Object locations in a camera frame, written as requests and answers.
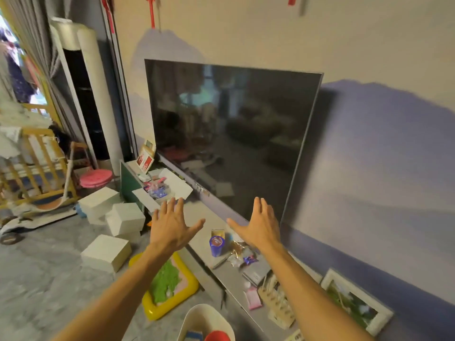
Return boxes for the person's right forearm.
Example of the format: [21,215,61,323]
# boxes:
[264,244,374,341]

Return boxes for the grey curtain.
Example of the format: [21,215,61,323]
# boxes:
[0,0,84,139]

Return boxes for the white frame green photo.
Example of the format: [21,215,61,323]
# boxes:
[319,269,394,337]

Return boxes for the white tower air conditioner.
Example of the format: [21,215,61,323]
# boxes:
[49,17,124,174]

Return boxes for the white cube box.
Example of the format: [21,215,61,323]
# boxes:
[81,234,132,273]
[106,203,146,237]
[78,187,121,214]

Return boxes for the pink blue toy bundle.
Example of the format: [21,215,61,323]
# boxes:
[144,177,171,199]

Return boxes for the open white flap carton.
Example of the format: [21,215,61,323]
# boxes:
[132,168,194,214]

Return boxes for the gold clear snack wrapper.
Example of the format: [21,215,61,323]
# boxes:
[227,241,246,259]

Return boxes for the grey notebook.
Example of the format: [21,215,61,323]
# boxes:
[243,255,273,287]

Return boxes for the red white picture stand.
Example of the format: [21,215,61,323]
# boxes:
[136,145,156,174]

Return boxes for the cream plastic bucket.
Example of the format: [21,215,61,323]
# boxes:
[176,304,236,341]

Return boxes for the green play sand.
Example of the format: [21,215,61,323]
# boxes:
[149,259,182,304]

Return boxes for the yellow sand tray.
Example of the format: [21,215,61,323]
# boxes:
[128,251,200,321]

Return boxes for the white kick scooter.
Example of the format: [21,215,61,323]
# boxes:
[0,141,89,245]

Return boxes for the person's left forearm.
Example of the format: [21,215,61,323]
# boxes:
[51,243,178,341]

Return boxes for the wooden peg rack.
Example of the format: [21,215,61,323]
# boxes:
[256,271,296,330]

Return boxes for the black flat television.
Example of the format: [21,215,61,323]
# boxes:
[144,59,324,226]

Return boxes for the blue round tub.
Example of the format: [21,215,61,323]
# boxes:
[209,236,226,258]

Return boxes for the person's right hand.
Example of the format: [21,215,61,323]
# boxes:
[226,197,282,252]

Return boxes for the wooden baby crib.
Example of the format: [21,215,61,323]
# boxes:
[0,102,80,210]

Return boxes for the grey television cabinet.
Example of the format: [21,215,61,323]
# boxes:
[120,159,322,341]

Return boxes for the person's left hand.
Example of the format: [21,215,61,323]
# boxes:
[149,197,206,252]

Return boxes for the pink round stool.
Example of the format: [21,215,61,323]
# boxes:
[79,169,114,190]

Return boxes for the pink small sachet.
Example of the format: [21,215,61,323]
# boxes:
[244,286,263,311]

